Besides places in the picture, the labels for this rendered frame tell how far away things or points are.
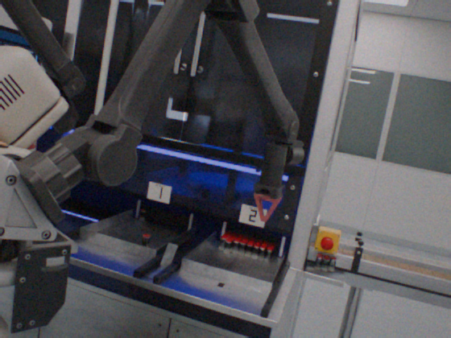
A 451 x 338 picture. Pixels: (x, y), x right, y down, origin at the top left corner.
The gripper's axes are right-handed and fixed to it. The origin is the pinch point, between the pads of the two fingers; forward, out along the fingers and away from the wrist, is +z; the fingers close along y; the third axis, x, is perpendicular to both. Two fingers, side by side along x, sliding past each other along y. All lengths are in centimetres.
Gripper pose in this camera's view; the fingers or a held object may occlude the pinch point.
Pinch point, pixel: (263, 218)
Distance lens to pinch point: 113.0
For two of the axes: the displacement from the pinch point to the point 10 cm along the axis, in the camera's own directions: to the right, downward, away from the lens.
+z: -1.6, 9.8, 1.4
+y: 3.0, -0.8, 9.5
